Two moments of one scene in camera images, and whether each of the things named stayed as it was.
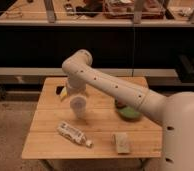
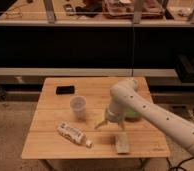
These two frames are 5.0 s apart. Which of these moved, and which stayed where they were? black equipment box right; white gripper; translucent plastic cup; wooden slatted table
Moved: white gripper
Stayed: wooden slatted table; black equipment box right; translucent plastic cup
